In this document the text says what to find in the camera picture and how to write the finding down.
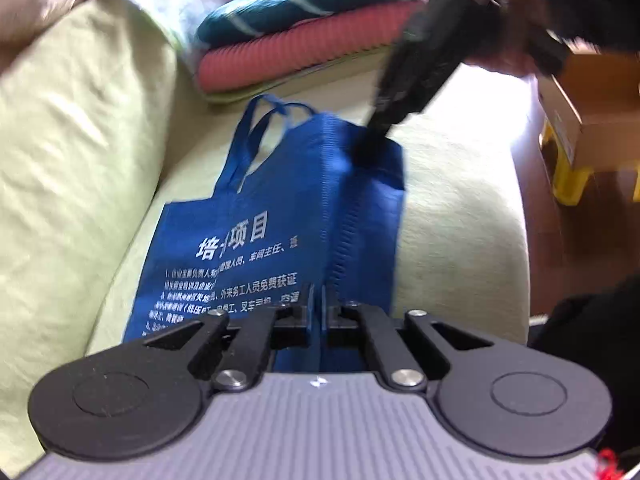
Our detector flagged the blue shopping bag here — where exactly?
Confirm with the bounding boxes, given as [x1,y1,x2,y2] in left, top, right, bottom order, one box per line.
[122,94,407,376]

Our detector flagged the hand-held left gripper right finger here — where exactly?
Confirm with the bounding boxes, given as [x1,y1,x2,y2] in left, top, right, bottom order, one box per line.
[320,284,497,393]

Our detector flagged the cardboard box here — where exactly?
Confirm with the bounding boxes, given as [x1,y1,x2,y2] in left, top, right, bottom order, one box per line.
[537,42,640,171]

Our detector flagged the person's right hand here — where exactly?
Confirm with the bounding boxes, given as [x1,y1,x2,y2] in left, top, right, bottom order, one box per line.
[462,42,540,80]

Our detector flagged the light green sofa back cushion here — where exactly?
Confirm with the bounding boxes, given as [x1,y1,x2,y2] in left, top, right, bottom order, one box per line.
[0,0,178,476]

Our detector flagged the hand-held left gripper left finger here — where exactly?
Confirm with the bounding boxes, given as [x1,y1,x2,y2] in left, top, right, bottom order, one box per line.
[142,284,317,393]

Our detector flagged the person's black trousers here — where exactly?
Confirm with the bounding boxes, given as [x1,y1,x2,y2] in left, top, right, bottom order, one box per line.
[530,272,640,453]

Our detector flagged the pink ribbed folded cloth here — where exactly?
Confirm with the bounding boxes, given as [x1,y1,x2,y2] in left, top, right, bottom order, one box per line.
[197,0,426,93]

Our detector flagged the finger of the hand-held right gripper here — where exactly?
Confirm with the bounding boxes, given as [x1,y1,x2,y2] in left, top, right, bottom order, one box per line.
[357,67,418,158]

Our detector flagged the white and green bag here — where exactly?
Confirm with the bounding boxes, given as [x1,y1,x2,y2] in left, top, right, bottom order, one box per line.
[107,0,241,53]

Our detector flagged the light green sofa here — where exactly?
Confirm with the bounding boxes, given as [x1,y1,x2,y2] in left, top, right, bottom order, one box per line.
[0,0,533,478]

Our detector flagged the yellow plastic stool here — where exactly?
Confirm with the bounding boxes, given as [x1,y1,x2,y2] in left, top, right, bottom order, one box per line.
[540,122,640,206]

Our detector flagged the red string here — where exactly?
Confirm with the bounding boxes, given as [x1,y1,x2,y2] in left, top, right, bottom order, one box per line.
[597,449,623,480]

